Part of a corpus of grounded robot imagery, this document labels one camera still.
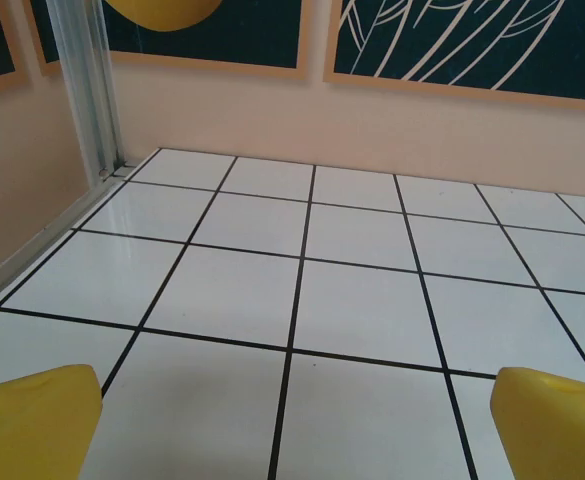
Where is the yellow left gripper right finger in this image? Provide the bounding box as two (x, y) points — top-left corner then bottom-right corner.
(489, 366), (585, 480)

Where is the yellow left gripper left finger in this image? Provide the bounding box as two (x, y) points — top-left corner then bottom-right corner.
(0, 363), (104, 480)

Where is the aluminium table edge rail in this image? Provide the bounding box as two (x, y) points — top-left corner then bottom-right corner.
(0, 167), (134, 314)

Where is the aluminium corner post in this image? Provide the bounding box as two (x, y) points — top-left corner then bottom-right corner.
(45, 0), (134, 180)

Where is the golden circle leaves wall panel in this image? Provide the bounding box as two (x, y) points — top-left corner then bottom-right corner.
(322, 0), (585, 115)

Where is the golden oval wall panel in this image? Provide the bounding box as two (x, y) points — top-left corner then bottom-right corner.
(24, 0), (309, 82)

